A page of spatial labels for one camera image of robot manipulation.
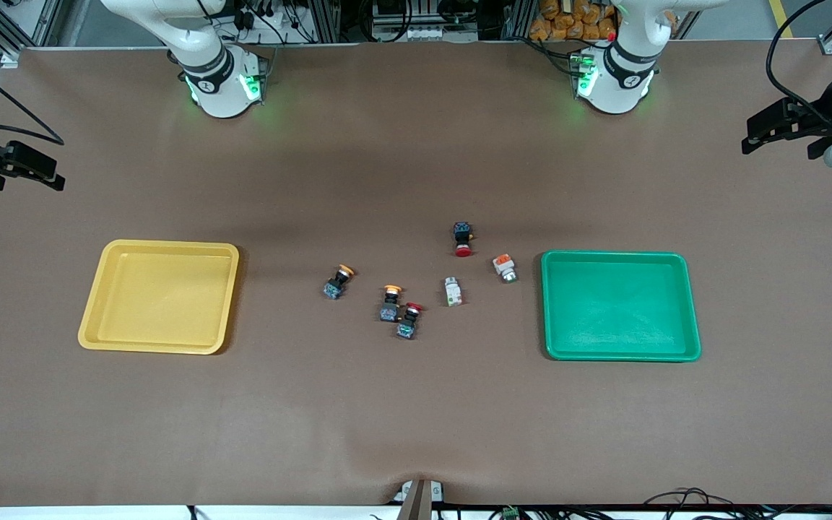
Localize yellow push button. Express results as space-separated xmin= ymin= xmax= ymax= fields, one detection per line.
xmin=379 ymin=284 xmax=404 ymax=323
xmin=323 ymin=264 xmax=357 ymax=301

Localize yellow plastic tray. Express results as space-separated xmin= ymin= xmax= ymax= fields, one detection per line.
xmin=77 ymin=239 xmax=241 ymax=355

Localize orange snack bags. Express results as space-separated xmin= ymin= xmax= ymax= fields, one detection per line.
xmin=529 ymin=0 xmax=618 ymax=42

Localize green plastic tray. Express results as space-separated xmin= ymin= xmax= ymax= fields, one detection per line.
xmin=540 ymin=250 xmax=702 ymax=363

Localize red push button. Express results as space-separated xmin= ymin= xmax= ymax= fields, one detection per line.
xmin=452 ymin=221 xmax=476 ymax=259
xmin=396 ymin=302 xmax=425 ymax=341

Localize white power strip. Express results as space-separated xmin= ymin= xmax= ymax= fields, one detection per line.
xmin=371 ymin=24 xmax=480 ymax=43

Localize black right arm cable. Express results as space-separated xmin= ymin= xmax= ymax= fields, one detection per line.
xmin=0 ymin=51 xmax=65 ymax=146

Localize black cable bundle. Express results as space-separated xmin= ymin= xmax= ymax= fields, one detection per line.
xmin=640 ymin=487 xmax=832 ymax=520

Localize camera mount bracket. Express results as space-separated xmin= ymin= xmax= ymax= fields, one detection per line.
xmin=393 ymin=478 xmax=446 ymax=520

